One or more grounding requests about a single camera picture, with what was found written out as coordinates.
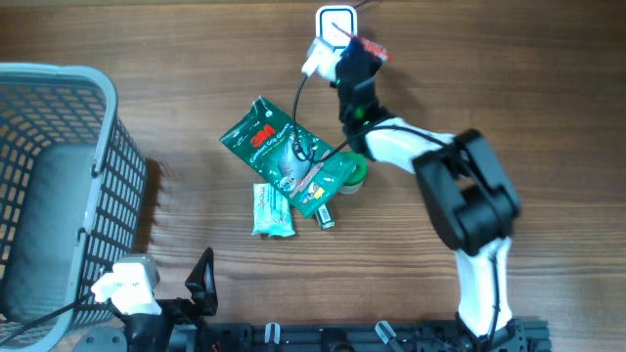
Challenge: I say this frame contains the green lidded jar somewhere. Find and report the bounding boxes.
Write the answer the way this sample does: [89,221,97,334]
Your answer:
[339,152,368,195]

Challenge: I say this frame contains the green glove package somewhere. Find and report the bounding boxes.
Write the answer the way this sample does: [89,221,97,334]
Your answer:
[220,97,355,218]

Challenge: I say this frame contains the mint wet wipes pack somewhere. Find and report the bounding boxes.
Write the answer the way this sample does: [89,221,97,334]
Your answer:
[251,183,295,237]

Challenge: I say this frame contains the green white small tube box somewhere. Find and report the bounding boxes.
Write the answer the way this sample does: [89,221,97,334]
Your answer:
[315,204,335,230]

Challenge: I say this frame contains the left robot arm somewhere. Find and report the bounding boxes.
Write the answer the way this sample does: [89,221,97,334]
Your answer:
[74,248,218,351]

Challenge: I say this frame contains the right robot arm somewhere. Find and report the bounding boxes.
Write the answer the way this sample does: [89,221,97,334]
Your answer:
[331,38,521,351]

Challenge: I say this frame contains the white barcode scanner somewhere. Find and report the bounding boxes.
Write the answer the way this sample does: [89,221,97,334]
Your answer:
[315,5,358,51]

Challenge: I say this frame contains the grey plastic mesh basket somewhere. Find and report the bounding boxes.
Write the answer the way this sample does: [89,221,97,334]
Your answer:
[1,63,148,351]

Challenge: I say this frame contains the black mounting rail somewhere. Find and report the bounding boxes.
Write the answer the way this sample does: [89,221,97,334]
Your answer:
[210,319,553,352]

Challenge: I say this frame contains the black left camera cable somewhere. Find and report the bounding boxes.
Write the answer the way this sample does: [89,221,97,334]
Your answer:
[0,290,118,347]

